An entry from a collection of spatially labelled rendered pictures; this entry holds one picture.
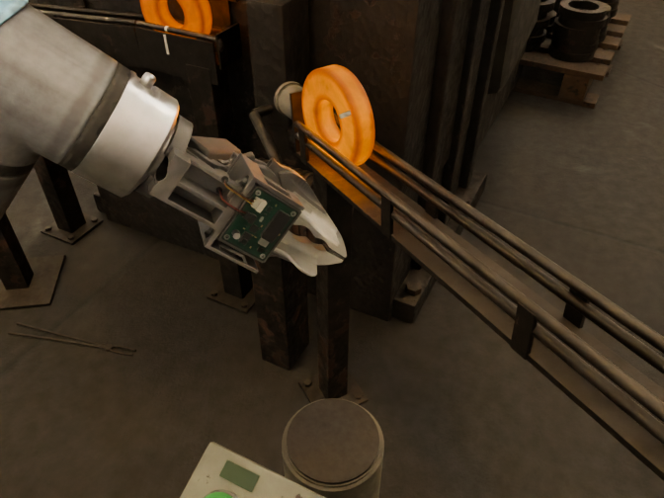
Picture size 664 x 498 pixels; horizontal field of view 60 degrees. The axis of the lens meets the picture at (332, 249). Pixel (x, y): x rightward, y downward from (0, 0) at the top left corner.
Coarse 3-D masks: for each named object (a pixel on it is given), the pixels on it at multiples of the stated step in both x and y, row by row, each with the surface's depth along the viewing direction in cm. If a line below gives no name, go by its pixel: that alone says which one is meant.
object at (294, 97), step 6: (300, 90) 91; (294, 96) 91; (300, 96) 91; (294, 102) 91; (300, 102) 92; (294, 108) 92; (300, 108) 92; (294, 114) 92; (300, 114) 93; (294, 120) 93; (300, 120) 93; (294, 126) 93; (294, 132) 94; (294, 138) 94; (294, 144) 95; (294, 150) 96
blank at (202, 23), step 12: (144, 0) 114; (156, 0) 113; (180, 0) 110; (192, 0) 109; (204, 0) 110; (144, 12) 116; (156, 12) 114; (168, 12) 117; (192, 12) 110; (204, 12) 110; (168, 24) 116; (180, 24) 117; (192, 24) 112; (204, 24) 111
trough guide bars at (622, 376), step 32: (384, 160) 84; (384, 192) 73; (416, 192) 78; (448, 192) 72; (384, 224) 75; (480, 224) 67; (448, 256) 65; (512, 256) 64; (544, 256) 61; (480, 288) 60; (512, 288) 57; (576, 288) 57; (544, 320) 53; (576, 320) 59; (608, 320) 55; (576, 352) 50; (640, 352) 52; (608, 384) 49; (640, 416) 46
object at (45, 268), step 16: (0, 224) 145; (0, 240) 147; (16, 240) 153; (0, 256) 150; (16, 256) 153; (48, 256) 168; (64, 256) 169; (0, 272) 154; (16, 272) 154; (32, 272) 162; (48, 272) 163; (0, 288) 158; (16, 288) 158; (32, 288) 158; (48, 288) 158; (0, 304) 154; (16, 304) 154; (32, 304) 154; (48, 304) 154
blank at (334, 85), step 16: (336, 64) 84; (320, 80) 84; (336, 80) 80; (352, 80) 81; (304, 96) 89; (320, 96) 85; (336, 96) 82; (352, 96) 80; (304, 112) 91; (320, 112) 89; (352, 112) 80; (368, 112) 81; (320, 128) 89; (336, 128) 90; (352, 128) 81; (368, 128) 81; (336, 144) 87; (352, 144) 83; (368, 144) 83; (336, 160) 88; (352, 160) 84
